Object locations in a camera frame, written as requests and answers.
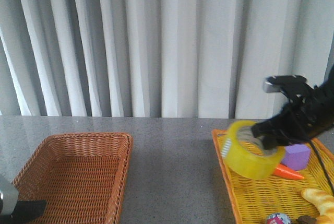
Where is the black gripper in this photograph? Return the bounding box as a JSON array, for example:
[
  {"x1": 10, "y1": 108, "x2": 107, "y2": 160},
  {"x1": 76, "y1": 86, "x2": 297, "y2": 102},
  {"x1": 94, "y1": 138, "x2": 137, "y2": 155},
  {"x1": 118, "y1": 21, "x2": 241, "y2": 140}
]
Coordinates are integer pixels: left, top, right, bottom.
[
  {"x1": 11, "y1": 200, "x2": 47, "y2": 223},
  {"x1": 250, "y1": 84, "x2": 334, "y2": 150}
]

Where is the yellow packing tape roll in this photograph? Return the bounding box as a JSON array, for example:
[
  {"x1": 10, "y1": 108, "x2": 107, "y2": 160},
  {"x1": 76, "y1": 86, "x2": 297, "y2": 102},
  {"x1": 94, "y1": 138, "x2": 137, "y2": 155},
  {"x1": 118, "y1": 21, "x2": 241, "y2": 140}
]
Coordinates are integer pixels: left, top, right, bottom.
[{"x1": 220, "y1": 120, "x2": 285, "y2": 180}]

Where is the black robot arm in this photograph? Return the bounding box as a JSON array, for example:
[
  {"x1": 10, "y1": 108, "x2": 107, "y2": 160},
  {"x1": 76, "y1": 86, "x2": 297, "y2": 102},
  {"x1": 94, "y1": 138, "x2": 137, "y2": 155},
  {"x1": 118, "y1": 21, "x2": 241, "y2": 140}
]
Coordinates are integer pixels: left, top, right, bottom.
[
  {"x1": 251, "y1": 69, "x2": 333, "y2": 150},
  {"x1": 1, "y1": 175, "x2": 46, "y2": 223}
]

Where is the purple foam cube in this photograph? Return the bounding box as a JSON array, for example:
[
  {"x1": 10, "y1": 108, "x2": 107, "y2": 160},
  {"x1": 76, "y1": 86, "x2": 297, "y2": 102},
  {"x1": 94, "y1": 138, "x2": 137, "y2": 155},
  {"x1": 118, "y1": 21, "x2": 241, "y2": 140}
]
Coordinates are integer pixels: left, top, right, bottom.
[{"x1": 281, "y1": 144, "x2": 311, "y2": 171}]

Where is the orange toy carrot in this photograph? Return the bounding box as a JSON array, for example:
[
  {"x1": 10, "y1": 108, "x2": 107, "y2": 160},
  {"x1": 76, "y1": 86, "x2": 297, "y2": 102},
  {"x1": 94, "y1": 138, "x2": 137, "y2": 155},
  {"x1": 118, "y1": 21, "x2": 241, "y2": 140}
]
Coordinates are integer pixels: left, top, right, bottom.
[{"x1": 273, "y1": 164, "x2": 304, "y2": 180}]

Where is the brown wicker basket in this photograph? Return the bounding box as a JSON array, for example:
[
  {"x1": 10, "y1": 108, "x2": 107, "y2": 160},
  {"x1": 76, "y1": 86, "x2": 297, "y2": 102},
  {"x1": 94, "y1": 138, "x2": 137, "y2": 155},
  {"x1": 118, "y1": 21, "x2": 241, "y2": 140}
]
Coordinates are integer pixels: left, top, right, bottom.
[{"x1": 13, "y1": 133, "x2": 133, "y2": 223}]

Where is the yellow woven basket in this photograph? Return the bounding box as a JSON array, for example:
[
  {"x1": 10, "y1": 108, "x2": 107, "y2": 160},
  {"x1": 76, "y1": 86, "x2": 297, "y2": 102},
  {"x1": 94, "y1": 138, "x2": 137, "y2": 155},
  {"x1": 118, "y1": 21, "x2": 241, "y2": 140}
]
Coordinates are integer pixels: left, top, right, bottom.
[{"x1": 211, "y1": 129, "x2": 333, "y2": 223}]

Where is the dark jar with label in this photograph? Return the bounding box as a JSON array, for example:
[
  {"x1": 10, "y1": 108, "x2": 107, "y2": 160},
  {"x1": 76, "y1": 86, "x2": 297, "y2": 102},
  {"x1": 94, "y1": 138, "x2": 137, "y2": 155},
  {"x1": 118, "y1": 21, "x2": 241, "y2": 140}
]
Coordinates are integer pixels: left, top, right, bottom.
[{"x1": 265, "y1": 213, "x2": 292, "y2": 224}]

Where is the toy croissant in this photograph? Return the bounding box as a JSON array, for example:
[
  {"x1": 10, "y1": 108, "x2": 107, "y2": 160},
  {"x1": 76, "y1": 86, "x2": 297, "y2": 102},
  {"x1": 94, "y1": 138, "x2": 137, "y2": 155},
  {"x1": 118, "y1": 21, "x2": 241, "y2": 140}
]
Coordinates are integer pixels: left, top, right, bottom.
[{"x1": 301, "y1": 188, "x2": 333, "y2": 223}]

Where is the brown chocolate cookie toy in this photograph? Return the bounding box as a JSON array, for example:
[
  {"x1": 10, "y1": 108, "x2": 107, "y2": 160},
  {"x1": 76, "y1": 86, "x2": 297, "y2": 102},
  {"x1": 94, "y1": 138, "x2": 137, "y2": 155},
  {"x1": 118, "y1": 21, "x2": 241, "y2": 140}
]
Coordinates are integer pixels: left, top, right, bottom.
[{"x1": 296, "y1": 215, "x2": 317, "y2": 224}]

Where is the white pleated curtain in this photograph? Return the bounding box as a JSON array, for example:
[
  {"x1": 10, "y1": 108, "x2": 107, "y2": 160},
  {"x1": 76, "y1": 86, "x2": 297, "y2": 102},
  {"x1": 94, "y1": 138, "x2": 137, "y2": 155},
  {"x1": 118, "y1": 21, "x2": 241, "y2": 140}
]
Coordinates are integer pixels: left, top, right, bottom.
[{"x1": 1, "y1": 0, "x2": 333, "y2": 119}]

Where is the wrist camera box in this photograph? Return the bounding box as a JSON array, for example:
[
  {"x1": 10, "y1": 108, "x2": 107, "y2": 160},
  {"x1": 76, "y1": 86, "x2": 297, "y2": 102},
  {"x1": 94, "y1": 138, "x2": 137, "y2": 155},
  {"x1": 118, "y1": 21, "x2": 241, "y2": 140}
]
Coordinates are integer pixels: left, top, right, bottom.
[{"x1": 263, "y1": 75, "x2": 307, "y2": 93}]

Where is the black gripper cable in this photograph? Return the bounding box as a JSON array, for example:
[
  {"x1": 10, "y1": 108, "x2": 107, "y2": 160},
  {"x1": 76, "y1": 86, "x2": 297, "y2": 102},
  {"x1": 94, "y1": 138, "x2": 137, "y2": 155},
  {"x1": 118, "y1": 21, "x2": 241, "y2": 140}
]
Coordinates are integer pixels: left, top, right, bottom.
[{"x1": 309, "y1": 140, "x2": 334, "y2": 196}]

